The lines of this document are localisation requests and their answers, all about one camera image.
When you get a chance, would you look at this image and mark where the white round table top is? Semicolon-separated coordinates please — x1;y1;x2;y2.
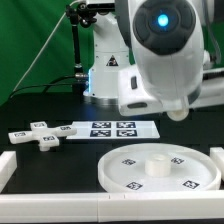
98;143;221;193

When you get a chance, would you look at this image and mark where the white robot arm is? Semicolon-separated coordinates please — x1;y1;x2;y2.
84;0;224;121

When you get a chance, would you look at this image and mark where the white marker sheet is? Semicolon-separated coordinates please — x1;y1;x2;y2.
68;121;160;140

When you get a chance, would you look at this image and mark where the white cross-shaped table base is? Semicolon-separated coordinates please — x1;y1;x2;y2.
8;121;77;152

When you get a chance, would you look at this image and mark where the white front fence bar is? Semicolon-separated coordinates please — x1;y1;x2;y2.
0;190;224;223

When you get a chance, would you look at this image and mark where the white right fence block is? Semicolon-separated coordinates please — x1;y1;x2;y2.
210;147;224;181

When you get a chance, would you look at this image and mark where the white fence block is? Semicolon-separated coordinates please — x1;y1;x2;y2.
210;147;224;181
0;151;17;193

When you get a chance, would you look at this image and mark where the white left fence block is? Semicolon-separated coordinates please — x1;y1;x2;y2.
0;151;17;193

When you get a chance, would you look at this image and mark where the black cable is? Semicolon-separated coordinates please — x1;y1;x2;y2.
9;75;90;99

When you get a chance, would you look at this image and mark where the black camera stand pole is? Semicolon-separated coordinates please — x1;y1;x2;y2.
65;3;96;96

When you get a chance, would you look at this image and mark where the white cable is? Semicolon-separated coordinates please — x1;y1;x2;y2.
12;0;88;93

